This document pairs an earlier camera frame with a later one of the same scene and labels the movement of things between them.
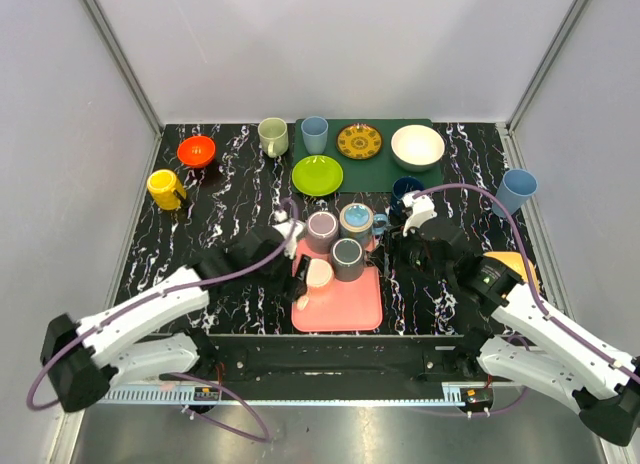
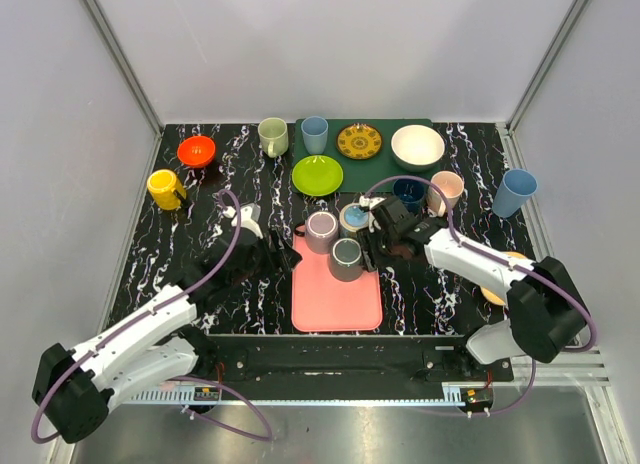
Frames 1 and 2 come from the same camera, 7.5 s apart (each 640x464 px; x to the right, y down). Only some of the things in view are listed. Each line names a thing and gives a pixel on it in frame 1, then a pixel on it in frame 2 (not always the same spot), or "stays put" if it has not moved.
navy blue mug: [401, 187] stays put
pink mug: [318, 280] → [452, 185]
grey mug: [347, 259] stays put
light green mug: [274, 136] stays put
